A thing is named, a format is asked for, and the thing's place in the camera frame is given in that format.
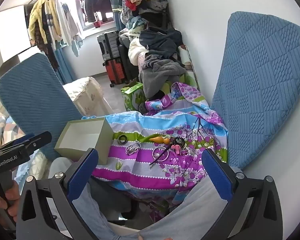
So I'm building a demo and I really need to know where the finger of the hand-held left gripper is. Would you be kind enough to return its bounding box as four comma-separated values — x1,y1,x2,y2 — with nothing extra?
0,131,53,155

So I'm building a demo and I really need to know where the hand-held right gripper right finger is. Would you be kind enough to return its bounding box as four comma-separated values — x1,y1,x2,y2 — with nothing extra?
202,149,283,240

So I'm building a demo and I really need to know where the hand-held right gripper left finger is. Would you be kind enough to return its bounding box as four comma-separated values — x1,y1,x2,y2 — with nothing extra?
16,148,99,240

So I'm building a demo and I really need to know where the white box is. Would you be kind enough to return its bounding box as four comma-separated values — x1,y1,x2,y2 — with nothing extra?
54,117,114,166

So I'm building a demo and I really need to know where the silver round ornament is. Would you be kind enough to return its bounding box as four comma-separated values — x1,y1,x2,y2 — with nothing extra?
125,141,142,156

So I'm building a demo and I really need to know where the orange gourd pendant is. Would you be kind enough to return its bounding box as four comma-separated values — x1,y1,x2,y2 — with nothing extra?
149,136,171,145

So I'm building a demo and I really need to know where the person's left hand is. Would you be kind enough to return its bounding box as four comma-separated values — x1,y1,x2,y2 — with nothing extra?
0,182,21,223

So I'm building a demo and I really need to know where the patterned pastel blanket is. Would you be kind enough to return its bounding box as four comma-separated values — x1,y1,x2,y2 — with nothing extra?
0,89,23,151

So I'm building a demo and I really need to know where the floral printed cloth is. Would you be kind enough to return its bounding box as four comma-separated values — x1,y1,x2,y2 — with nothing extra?
81,81,229,222

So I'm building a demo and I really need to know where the white quilted bed cover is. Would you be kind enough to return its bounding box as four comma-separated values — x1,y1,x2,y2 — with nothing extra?
62,77,113,117

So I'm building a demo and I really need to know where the silver bangle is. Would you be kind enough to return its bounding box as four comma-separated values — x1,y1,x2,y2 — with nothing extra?
152,147,169,161

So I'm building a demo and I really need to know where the blue curtain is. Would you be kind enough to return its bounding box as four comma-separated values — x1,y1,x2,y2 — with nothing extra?
53,47,76,86

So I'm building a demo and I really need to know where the green printed carton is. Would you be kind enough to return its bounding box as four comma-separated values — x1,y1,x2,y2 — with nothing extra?
121,82,144,112

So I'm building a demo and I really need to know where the red suitcase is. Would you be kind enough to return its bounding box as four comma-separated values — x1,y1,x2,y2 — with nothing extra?
103,59,127,88

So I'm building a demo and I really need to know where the white board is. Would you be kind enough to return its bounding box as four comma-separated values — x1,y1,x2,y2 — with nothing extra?
0,4,32,56

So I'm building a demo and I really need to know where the black suitcase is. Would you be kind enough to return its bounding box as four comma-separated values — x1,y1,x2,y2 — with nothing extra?
117,43,138,83

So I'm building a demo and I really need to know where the grey suitcase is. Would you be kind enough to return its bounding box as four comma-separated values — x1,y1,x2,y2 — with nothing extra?
97,31,121,62

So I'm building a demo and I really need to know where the grey fleece garment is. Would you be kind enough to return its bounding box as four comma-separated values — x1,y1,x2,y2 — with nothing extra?
139,56,188,101

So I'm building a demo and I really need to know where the yellow hanging jacket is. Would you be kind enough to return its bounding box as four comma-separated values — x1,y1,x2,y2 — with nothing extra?
28,0,56,46

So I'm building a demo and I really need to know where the pink garment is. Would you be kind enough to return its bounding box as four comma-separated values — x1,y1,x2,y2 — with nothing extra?
137,51,150,75

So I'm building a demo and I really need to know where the cream padded garment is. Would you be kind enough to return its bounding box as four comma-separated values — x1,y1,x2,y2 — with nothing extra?
128,38,151,67

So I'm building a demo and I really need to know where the dark navy jacket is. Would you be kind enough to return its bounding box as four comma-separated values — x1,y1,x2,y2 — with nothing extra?
139,27,183,56

